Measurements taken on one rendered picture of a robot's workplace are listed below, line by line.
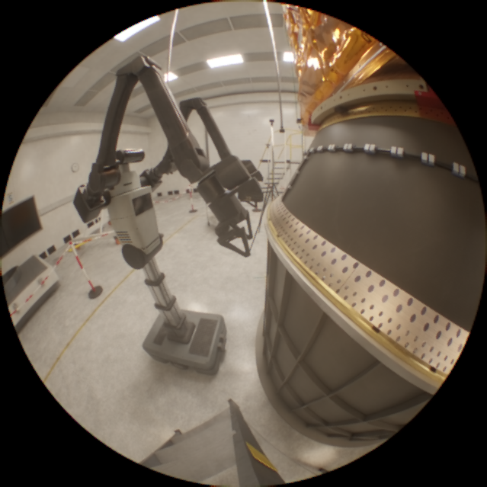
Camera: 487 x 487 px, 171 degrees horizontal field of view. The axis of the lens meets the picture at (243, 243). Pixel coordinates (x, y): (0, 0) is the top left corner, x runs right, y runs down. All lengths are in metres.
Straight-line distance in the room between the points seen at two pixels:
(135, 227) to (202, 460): 0.86
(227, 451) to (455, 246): 0.64
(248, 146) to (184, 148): 7.92
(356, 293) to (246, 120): 8.42
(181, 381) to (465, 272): 1.65
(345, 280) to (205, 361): 1.10
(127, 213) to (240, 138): 7.88
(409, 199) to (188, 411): 1.62
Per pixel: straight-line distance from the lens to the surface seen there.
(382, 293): 0.36
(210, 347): 1.31
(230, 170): 0.36
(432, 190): 0.41
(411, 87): 0.56
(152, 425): 1.61
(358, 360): 0.47
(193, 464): 0.54
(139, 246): 0.83
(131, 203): 0.77
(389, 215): 0.39
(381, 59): 0.58
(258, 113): 8.58
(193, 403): 1.49
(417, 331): 0.37
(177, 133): 0.41
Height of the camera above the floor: 1.41
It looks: 28 degrees down
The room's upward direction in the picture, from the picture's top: 3 degrees counter-clockwise
